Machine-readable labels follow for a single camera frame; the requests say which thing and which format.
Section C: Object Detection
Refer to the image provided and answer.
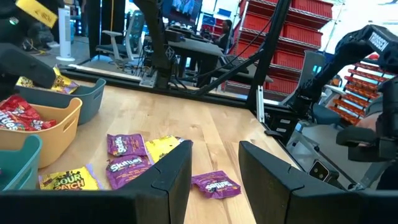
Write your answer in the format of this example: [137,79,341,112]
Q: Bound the small black table camera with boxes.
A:
[307,159,331,184]

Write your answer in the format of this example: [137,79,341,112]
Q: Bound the yellow Sour Patch candy pack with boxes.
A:
[144,135,185,165]
[51,65,79,95]
[16,76,35,89]
[38,164,104,191]

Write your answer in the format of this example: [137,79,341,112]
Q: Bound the white office chair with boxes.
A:
[95,11,147,69]

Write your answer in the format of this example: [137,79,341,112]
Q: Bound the light teal plastic bin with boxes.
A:
[0,134,43,191]

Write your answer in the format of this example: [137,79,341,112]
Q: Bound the yellow tape tag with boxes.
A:
[15,0,59,29]

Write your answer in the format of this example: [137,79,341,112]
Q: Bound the grey desk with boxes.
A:
[166,29,224,88]

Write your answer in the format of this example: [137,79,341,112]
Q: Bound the dark teal plastic bin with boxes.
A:
[15,77,106,126]

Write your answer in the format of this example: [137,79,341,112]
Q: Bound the small orange bin rack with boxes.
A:
[329,54,396,125]

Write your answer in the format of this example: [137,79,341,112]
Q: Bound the yellow plastic bin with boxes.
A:
[0,96,83,169]

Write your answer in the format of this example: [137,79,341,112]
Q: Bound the red Skittles candy pack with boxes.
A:
[0,110,34,131]
[0,95,42,121]
[29,119,58,131]

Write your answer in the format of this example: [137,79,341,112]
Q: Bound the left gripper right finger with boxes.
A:
[238,140,360,224]

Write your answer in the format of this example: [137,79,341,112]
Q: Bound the grey office chair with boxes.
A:
[279,51,343,128]

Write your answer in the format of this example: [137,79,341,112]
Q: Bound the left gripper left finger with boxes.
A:
[119,140,193,224]

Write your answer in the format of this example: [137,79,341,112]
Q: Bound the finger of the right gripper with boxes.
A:
[0,43,57,90]

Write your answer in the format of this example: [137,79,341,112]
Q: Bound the red storage bin shelf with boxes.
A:
[229,0,334,102]

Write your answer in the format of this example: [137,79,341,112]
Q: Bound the white tower fan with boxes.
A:
[55,5,76,62]

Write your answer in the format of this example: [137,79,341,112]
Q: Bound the purple Skittles candy pack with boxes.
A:
[104,154,154,190]
[190,170,243,200]
[106,133,149,157]

